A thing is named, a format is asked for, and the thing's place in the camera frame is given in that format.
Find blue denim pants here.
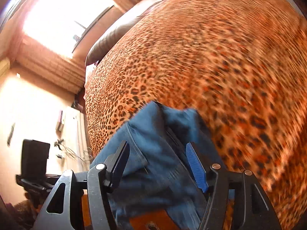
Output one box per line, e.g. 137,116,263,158
93,102,222,229

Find beige curtain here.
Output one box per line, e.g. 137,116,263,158
1,35,85,94

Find leopard print bedspread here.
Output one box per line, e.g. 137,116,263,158
85,0,306,229

